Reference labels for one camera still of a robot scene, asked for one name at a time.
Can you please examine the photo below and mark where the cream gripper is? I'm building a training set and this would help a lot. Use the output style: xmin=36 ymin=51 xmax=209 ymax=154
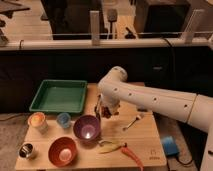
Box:
xmin=101 ymin=99 xmax=120 ymax=116

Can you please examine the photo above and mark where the dark purple grape bunch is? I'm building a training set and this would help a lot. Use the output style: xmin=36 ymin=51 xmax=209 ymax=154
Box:
xmin=101 ymin=107 xmax=112 ymax=119

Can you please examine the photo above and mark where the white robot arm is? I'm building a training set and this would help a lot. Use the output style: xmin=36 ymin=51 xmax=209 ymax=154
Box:
xmin=98 ymin=66 xmax=213 ymax=171

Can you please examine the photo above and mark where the purple bowl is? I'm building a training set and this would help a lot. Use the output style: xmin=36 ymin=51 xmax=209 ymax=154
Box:
xmin=73 ymin=115 xmax=101 ymax=141

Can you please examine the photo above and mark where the red bowl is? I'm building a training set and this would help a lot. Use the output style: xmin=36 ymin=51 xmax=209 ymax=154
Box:
xmin=48 ymin=137 xmax=77 ymax=167

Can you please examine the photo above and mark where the blue sponge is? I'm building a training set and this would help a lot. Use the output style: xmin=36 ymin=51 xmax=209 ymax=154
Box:
xmin=137 ymin=108 xmax=148 ymax=112

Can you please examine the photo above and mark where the metal fork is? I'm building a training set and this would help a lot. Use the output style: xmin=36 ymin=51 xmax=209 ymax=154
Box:
xmin=122 ymin=114 xmax=144 ymax=131

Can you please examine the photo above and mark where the yellow banana peel toy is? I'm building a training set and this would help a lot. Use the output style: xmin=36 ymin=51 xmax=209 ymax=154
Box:
xmin=98 ymin=140 xmax=123 ymax=154

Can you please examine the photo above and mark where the orange carrot toy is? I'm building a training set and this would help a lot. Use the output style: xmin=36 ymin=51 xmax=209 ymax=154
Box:
xmin=121 ymin=146 xmax=144 ymax=171

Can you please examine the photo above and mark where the small blue cup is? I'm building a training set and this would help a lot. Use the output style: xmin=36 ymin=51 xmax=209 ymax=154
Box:
xmin=56 ymin=113 xmax=71 ymax=129

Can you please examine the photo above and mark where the green plastic tray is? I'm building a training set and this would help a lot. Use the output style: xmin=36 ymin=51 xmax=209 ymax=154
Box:
xmin=29 ymin=80 xmax=87 ymax=115

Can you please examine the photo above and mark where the blue round device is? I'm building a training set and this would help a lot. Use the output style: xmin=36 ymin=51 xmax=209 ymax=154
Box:
xmin=161 ymin=136 xmax=179 ymax=156

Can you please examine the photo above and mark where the orange cup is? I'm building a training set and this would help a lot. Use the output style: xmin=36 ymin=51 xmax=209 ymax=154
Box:
xmin=28 ymin=112 xmax=48 ymax=134

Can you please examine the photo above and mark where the silver metal cup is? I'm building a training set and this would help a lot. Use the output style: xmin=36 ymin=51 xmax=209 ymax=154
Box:
xmin=18 ymin=143 xmax=37 ymax=159

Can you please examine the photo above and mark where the black handled utensil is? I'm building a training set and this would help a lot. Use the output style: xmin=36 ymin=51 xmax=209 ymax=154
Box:
xmin=94 ymin=95 xmax=101 ymax=121

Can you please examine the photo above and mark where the white horizontal rail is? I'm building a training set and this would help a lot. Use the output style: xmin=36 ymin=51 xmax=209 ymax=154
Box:
xmin=0 ymin=38 xmax=213 ymax=51

